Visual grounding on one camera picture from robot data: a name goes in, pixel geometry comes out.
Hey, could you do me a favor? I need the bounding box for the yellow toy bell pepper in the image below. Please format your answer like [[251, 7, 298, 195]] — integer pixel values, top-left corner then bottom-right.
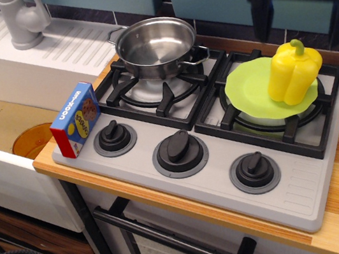
[[268, 39, 323, 106]]

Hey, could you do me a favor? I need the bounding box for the lime green plate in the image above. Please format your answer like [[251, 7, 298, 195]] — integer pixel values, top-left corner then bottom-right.
[[224, 57, 318, 120]]

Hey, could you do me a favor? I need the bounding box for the stainless steel pot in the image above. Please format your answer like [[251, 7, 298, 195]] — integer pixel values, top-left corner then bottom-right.
[[107, 17, 210, 81]]

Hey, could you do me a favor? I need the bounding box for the black right stove knob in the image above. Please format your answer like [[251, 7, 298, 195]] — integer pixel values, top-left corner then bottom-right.
[[229, 151, 281, 195]]

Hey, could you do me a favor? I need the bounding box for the black stove knob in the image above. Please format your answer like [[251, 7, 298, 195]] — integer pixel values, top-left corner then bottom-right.
[[229, 151, 281, 195], [152, 129, 209, 179], [93, 120, 137, 158]]

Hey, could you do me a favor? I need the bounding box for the grey toy stove top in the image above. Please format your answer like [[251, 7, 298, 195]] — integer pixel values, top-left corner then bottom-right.
[[38, 21, 339, 254]]

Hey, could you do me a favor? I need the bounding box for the black middle stove knob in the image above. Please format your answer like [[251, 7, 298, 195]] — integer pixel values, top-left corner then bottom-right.
[[152, 129, 209, 179]]

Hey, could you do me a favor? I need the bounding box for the black left stove knob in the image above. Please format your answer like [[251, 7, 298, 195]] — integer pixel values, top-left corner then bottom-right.
[[93, 120, 137, 158]]

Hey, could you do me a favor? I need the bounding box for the black right burner grate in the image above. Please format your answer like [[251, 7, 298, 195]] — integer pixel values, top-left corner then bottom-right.
[[195, 50, 339, 159]]

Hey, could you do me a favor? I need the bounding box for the black burner grate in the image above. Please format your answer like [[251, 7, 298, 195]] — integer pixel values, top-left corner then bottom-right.
[[195, 50, 339, 159], [95, 46, 227, 131]]

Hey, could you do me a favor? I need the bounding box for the black left burner grate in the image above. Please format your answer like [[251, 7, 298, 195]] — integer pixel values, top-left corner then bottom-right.
[[95, 46, 227, 131]]

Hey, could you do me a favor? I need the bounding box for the blue cookie box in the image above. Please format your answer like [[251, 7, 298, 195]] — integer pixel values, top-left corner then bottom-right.
[[50, 82, 101, 159]]

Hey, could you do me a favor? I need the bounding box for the grey toy faucet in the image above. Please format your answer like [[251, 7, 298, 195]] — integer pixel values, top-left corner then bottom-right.
[[0, 0, 51, 50]]

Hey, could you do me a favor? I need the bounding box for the white toy sink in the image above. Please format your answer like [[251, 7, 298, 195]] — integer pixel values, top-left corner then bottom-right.
[[0, 14, 115, 232]]

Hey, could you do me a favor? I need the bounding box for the oven door with black handle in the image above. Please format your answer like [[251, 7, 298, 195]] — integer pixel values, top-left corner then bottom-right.
[[90, 174, 271, 254]]

